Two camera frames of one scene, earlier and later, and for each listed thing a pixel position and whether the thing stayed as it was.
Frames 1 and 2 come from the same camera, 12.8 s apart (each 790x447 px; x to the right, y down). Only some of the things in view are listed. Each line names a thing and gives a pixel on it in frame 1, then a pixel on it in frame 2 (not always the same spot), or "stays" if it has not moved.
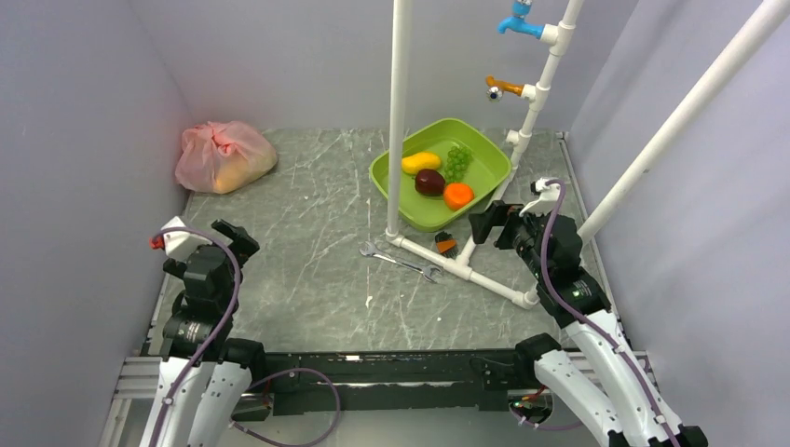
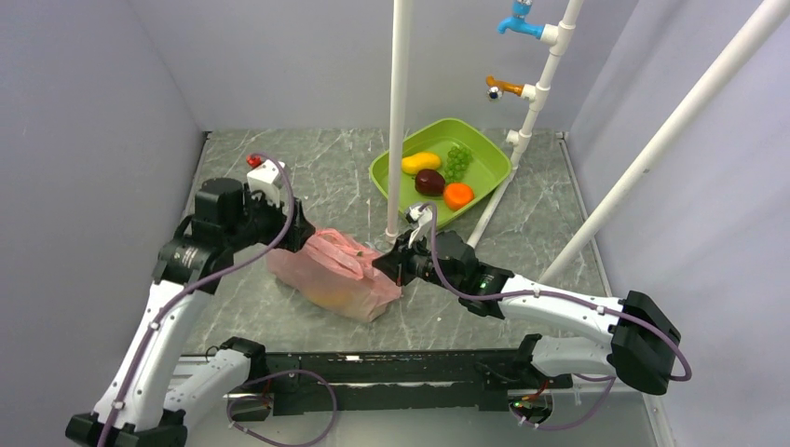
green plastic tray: (429, 213) stays
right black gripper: (497, 215) → (397, 262)
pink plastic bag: (219, 157) → (336, 276)
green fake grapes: (457, 161) stays
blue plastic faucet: (517, 23) stays
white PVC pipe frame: (561, 35) stays
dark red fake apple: (429, 182) stays
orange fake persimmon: (456, 195) stays
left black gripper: (242, 243) → (299, 230)
